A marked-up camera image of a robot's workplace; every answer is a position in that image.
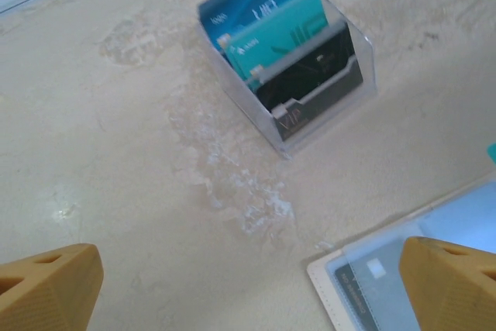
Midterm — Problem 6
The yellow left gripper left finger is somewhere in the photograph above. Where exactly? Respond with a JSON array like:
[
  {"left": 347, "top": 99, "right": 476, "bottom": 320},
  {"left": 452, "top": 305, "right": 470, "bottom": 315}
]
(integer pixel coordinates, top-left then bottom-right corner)
[{"left": 0, "top": 243, "right": 105, "bottom": 331}]

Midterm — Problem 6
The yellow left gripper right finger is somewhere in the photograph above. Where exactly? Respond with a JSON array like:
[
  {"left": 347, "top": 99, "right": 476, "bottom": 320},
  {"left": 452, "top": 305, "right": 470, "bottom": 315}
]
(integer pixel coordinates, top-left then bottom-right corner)
[{"left": 398, "top": 236, "right": 496, "bottom": 331}]

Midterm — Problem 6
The beige leather card holder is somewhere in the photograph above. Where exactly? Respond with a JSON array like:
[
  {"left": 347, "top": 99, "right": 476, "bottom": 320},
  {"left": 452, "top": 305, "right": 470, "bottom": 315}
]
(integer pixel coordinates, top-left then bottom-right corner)
[{"left": 305, "top": 179, "right": 496, "bottom": 331}]

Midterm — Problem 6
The clear plastic card box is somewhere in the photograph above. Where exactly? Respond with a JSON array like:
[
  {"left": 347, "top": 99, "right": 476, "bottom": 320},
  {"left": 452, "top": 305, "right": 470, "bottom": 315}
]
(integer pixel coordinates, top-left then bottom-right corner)
[{"left": 195, "top": 0, "right": 377, "bottom": 157}]

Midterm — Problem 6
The teal credit card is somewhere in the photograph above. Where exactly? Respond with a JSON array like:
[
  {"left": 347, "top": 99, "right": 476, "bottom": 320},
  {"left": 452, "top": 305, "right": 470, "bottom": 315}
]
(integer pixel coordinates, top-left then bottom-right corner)
[{"left": 222, "top": 0, "right": 330, "bottom": 80}]

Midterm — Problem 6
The blue credit card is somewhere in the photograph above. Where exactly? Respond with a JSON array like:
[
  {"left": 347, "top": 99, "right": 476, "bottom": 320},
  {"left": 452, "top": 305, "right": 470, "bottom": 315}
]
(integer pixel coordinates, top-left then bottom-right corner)
[{"left": 198, "top": 0, "right": 301, "bottom": 53}]

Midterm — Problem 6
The dark grey credit card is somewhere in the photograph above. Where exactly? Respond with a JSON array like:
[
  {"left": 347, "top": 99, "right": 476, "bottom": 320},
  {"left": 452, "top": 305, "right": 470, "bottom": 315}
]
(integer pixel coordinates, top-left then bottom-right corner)
[{"left": 333, "top": 237, "right": 423, "bottom": 331}]

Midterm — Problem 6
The black VIP credit card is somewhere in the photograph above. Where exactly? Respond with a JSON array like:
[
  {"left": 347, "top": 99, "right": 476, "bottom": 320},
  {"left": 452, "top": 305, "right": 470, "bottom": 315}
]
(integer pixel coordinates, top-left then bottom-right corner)
[{"left": 253, "top": 20, "right": 365, "bottom": 143}]

